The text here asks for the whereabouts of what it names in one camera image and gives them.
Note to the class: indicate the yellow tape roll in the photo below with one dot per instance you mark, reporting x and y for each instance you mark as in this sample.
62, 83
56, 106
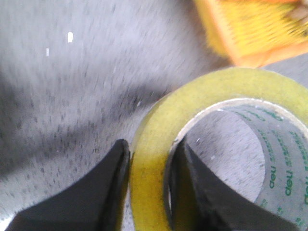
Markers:
248, 126

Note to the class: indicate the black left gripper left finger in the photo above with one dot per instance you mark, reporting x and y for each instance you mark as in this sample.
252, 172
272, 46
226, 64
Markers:
93, 203

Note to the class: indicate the yellow woven basket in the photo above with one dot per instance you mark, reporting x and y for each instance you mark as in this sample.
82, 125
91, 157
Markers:
255, 33

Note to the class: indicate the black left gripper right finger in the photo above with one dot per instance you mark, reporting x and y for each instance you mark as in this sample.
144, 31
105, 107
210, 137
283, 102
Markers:
201, 201

